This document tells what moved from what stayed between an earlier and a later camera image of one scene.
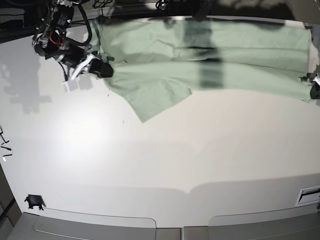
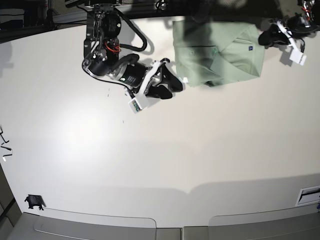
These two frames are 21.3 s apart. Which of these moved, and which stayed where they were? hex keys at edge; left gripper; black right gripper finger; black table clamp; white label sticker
Moved: left gripper; black right gripper finger
Stayed: white label sticker; hex keys at edge; black table clamp
